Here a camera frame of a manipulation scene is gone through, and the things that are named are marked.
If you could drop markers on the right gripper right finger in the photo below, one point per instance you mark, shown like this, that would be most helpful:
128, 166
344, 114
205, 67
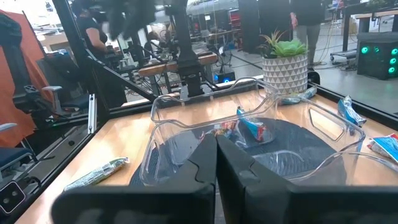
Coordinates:
236, 174

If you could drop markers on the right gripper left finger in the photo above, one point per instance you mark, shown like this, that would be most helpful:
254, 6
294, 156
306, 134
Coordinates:
199, 168

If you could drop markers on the orange brown granola bar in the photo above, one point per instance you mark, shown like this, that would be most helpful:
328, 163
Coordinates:
227, 127

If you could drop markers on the silver green granola bar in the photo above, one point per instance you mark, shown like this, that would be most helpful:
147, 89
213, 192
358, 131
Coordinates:
96, 175

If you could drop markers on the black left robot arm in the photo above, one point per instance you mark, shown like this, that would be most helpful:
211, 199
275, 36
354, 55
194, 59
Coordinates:
186, 46

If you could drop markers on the pale blue granola bar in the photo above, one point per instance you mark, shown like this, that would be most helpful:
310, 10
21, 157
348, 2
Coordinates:
297, 97

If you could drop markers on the clear plastic bin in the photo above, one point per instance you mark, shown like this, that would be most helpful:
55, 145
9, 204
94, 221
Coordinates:
342, 168
186, 105
161, 149

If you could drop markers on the round dark woven placemat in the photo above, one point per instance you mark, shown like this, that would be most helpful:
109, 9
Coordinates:
135, 180

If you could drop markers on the computer with blue light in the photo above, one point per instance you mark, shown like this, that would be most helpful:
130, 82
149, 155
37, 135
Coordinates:
224, 77

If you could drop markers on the wooden top workbench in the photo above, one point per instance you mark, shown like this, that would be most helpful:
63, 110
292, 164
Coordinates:
161, 68

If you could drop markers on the succulent in triangle-patterned pot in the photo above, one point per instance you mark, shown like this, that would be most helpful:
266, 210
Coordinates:
284, 74

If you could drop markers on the black table clamp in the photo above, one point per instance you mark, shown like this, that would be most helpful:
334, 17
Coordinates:
314, 77

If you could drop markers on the dark office chair grey armrest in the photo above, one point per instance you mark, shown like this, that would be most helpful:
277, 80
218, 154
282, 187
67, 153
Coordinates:
74, 101

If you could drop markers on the person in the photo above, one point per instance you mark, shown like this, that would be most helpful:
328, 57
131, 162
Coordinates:
308, 34
91, 34

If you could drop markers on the computer tower with green fans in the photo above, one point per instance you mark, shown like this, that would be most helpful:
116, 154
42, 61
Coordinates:
376, 68

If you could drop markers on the blue office chair seat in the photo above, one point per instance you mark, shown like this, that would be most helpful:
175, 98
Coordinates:
12, 155

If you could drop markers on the black white-edged square plate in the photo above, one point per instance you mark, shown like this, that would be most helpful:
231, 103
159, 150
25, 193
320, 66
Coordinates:
11, 196

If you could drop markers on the orange fabric partition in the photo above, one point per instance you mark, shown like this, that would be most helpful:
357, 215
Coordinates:
18, 93

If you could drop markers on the wooden top black desk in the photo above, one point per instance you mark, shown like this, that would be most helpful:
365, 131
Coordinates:
373, 14

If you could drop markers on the silver aluminium bracket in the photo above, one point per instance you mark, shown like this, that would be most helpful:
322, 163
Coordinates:
92, 115

